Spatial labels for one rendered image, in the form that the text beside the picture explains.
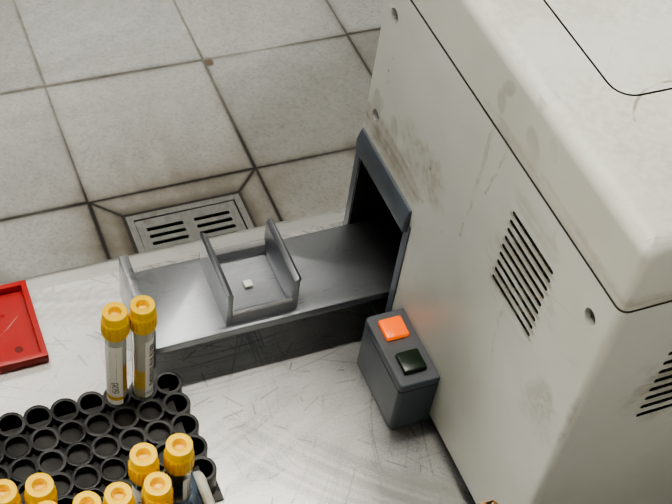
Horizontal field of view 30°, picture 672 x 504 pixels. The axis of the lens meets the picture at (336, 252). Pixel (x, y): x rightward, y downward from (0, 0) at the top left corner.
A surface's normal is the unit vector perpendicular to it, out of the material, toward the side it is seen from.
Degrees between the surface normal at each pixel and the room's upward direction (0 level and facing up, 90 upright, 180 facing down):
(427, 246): 90
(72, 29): 0
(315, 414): 0
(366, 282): 0
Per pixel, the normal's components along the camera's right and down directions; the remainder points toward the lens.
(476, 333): -0.92, 0.22
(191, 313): 0.11, -0.65
